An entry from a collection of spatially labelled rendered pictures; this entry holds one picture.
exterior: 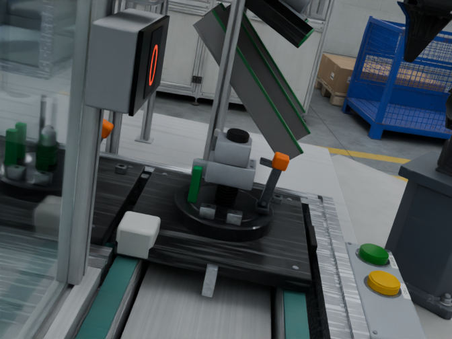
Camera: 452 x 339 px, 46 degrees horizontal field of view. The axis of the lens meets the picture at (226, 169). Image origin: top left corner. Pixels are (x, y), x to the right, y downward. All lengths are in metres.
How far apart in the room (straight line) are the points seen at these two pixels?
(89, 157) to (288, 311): 0.29
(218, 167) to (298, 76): 4.18
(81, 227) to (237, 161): 0.23
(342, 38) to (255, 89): 8.76
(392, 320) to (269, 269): 0.15
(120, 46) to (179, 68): 4.28
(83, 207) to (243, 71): 0.45
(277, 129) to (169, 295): 0.38
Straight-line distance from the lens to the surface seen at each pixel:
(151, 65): 0.49
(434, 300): 0.91
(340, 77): 5.82
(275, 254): 0.69
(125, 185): 0.80
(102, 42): 0.45
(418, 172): 0.85
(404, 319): 0.68
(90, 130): 0.52
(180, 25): 4.65
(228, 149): 0.69
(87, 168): 0.53
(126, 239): 0.65
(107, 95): 0.45
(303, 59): 4.84
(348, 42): 9.70
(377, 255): 0.76
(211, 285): 0.65
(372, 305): 0.68
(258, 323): 0.66
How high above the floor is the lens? 1.31
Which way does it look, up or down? 22 degrees down
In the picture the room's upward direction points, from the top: 12 degrees clockwise
